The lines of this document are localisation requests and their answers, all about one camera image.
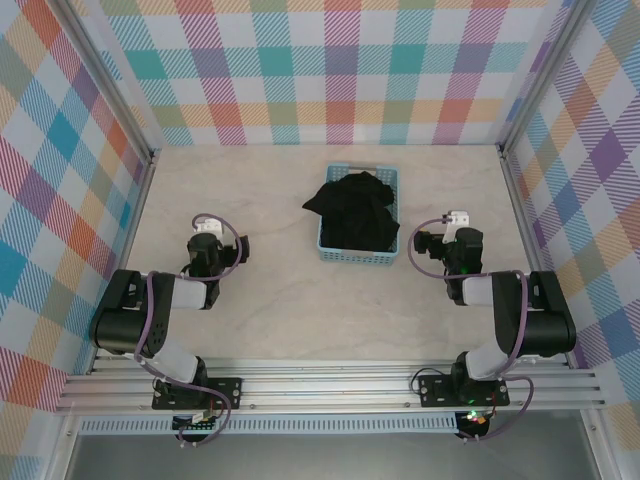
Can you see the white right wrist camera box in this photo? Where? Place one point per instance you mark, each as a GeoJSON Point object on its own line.
{"type": "Point", "coordinates": [457, 217]}

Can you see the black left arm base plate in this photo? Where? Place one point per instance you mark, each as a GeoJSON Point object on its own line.
{"type": "Point", "coordinates": [232, 387]}

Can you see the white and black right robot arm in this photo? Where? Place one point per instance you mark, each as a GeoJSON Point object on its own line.
{"type": "Point", "coordinates": [545, 320]}

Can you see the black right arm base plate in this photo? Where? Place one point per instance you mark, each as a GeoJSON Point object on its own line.
{"type": "Point", "coordinates": [432, 392]}

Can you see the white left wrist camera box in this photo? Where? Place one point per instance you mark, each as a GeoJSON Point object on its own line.
{"type": "Point", "coordinates": [207, 226]}

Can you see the aluminium side rail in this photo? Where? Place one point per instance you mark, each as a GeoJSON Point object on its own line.
{"type": "Point", "coordinates": [129, 225]}
{"type": "Point", "coordinates": [530, 225]}

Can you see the light blue plastic basket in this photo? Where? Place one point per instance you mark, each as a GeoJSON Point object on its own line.
{"type": "Point", "coordinates": [350, 257]}

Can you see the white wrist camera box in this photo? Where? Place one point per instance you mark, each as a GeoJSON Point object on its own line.
{"type": "Point", "coordinates": [207, 226]}
{"type": "Point", "coordinates": [457, 217]}

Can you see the grey metal panel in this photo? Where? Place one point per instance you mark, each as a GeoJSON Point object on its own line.
{"type": "Point", "coordinates": [325, 457]}

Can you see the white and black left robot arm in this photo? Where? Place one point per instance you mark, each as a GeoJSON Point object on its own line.
{"type": "Point", "coordinates": [120, 325]}

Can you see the aluminium frame post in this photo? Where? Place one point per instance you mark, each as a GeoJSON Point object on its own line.
{"type": "Point", "coordinates": [112, 75]}
{"type": "Point", "coordinates": [545, 75]}

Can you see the black t-shirt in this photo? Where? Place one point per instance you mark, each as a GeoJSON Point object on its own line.
{"type": "Point", "coordinates": [355, 215]}

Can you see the aluminium mounting rail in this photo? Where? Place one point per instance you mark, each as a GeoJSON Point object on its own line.
{"type": "Point", "coordinates": [325, 387]}

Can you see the small circuit board with lights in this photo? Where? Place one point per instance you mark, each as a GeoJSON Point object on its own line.
{"type": "Point", "coordinates": [475, 420]}

